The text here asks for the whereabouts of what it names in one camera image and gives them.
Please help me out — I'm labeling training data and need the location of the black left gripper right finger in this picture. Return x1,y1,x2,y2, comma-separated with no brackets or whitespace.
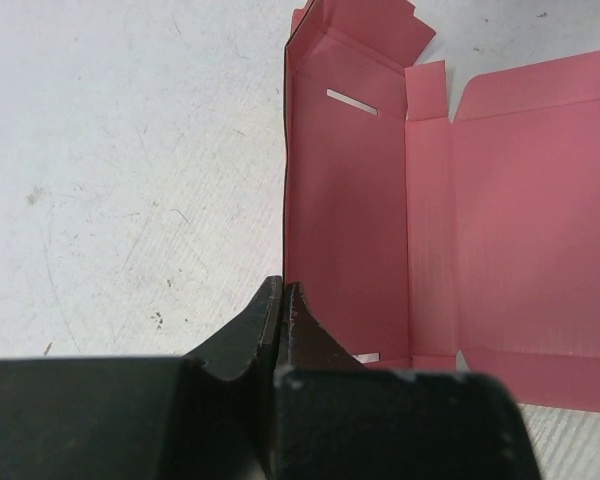
273,283,541,479

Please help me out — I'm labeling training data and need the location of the pink paper box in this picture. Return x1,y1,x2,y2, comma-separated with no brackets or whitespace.
284,1,600,412

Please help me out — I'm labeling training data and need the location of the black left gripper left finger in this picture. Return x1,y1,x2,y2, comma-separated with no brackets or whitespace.
0,276,283,479

